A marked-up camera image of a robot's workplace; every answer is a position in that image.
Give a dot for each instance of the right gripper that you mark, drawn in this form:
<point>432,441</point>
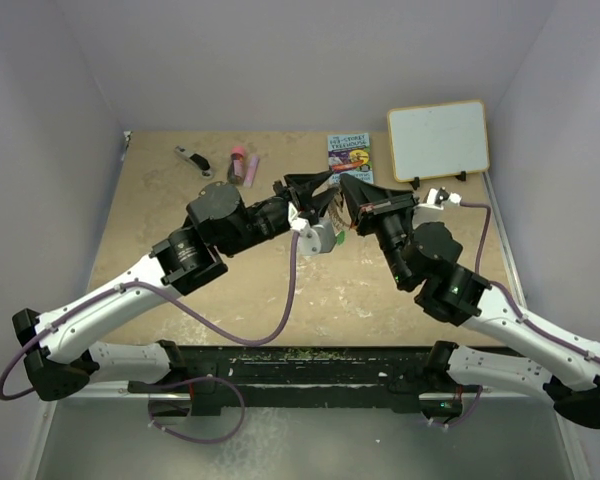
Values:
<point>368,203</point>

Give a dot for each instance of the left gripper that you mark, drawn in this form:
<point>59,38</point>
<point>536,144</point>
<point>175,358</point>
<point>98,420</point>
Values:
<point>304,187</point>

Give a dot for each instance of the large keyring with small rings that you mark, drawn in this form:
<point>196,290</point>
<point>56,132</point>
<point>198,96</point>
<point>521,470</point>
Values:
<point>337,213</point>

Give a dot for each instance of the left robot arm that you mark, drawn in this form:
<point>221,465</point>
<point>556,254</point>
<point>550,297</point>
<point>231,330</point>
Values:
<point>63,351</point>

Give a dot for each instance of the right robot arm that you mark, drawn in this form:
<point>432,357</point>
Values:
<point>548,362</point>

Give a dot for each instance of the treehouse paperback book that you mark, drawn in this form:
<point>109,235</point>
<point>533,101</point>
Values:
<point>350,154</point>

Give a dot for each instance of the pink tube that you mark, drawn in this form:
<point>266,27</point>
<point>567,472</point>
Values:
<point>251,171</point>

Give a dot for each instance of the small whiteboard on stand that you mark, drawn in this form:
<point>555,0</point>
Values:
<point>438,141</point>

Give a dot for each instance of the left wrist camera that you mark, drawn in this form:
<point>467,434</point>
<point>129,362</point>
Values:
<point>314,239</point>

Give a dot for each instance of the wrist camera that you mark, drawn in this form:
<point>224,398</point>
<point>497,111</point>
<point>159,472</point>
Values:
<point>314,239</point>
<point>438,198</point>

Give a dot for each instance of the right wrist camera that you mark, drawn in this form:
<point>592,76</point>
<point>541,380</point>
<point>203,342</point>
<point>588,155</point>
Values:
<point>438,198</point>

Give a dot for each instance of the right aluminium rail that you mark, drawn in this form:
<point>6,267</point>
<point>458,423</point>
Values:
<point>515,288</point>

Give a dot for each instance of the black base frame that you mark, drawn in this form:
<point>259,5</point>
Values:
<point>208,379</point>

